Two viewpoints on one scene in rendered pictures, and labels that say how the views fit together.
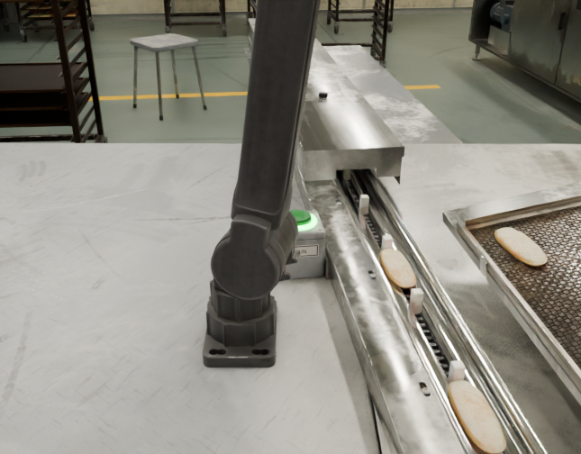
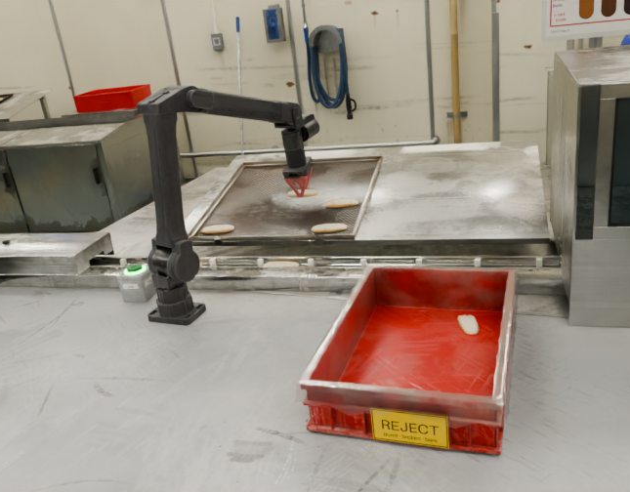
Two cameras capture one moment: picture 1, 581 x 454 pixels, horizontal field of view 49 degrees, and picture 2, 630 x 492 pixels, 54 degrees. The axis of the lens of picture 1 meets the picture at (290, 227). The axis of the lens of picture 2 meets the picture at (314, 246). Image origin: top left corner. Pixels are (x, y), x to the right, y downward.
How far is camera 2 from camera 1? 1.18 m
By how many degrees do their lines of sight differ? 58
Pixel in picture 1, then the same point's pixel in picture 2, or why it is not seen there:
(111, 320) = (121, 350)
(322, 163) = (82, 259)
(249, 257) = (189, 258)
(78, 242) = (20, 364)
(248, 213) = (179, 240)
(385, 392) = (257, 275)
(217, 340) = (180, 315)
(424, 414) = (274, 270)
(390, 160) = (106, 243)
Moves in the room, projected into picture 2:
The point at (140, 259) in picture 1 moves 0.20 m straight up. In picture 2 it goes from (71, 342) to (48, 264)
